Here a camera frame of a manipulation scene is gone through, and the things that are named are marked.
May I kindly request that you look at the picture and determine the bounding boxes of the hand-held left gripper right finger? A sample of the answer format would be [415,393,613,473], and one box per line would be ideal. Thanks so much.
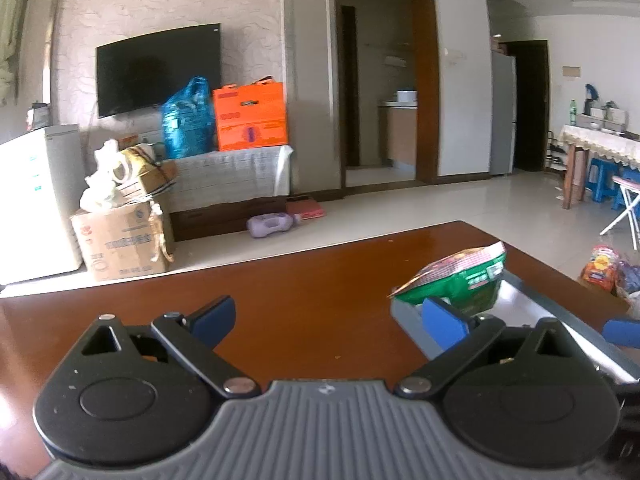
[395,296,576,401]

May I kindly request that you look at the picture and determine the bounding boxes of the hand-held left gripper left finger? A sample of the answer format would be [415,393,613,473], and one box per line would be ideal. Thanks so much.
[67,295,262,401]

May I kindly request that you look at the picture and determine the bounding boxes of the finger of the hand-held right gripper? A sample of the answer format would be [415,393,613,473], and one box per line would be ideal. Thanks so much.
[602,317,640,348]

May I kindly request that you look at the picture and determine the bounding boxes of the green chip bag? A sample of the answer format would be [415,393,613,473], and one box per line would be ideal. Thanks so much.
[389,241,508,317]

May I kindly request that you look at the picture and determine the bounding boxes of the grey-blue cardboard box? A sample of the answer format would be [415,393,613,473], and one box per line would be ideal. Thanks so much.
[390,267,640,386]

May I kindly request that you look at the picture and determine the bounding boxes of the orange snack bag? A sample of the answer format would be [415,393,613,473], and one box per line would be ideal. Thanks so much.
[580,245,621,293]

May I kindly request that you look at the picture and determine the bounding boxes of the dark wooden television cabinet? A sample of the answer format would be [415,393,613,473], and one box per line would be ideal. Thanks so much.
[170,195,296,242]

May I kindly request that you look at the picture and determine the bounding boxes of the purple bottle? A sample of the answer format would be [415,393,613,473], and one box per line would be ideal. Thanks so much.
[246,212,302,239]

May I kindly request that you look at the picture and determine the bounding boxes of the large brown cardboard box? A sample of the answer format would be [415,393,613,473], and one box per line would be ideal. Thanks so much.
[70,201,176,282]

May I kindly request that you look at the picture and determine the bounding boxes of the blue plastic stool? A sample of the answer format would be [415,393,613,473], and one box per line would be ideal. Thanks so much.
[610,175,632,211]
[586,157,621,204]

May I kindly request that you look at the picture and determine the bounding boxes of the pink mat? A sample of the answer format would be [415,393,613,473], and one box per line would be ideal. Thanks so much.
[286,196,326,221]

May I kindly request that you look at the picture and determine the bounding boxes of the white cloth cover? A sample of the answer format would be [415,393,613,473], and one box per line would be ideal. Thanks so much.
[170,145,295,213]

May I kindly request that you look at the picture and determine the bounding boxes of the white folding stool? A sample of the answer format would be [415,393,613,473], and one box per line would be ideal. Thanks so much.
[599,175,640,252]

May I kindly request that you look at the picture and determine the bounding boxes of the small brown cardboard box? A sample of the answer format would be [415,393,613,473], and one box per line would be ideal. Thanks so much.
[117,160,179,198]

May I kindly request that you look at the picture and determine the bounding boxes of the white plastic bag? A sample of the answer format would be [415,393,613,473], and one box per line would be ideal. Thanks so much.
[80,140,132,213]

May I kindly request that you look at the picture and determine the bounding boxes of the yellow white roll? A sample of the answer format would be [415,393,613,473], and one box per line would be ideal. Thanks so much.
[112,144,158,183]

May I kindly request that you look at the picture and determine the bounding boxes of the wooden kitchen counter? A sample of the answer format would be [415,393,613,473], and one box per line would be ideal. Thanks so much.
[378,100,418,167]

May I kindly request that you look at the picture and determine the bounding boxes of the wooden table with lace cloth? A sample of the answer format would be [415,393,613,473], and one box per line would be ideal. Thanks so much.
[557,124,640,211]

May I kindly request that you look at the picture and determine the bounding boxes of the shoe rack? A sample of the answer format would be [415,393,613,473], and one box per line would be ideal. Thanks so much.
[546,130,568,173]

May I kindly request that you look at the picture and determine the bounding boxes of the blue plastic bag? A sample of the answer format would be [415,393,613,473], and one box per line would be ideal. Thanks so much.
[160,76,217,160]

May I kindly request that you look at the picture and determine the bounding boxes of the orange cardboard box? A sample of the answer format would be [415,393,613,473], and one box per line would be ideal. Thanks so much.
[212,76,289,152]

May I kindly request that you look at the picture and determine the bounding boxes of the grey storage box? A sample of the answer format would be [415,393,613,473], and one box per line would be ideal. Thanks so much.
[575,107,628,133]

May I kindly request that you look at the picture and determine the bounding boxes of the grey refrigerator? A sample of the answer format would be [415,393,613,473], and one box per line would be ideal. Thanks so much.
[490,50,517,177]

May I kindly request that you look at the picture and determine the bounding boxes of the white freezer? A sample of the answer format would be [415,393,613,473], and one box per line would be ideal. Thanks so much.
[0,124,83,286]

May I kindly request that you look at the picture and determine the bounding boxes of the black television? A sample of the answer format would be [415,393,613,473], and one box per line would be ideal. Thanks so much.
[95,22,222,119]

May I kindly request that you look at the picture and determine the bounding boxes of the pale green curtain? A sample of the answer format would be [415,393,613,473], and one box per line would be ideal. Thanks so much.
[0,0,36,106]

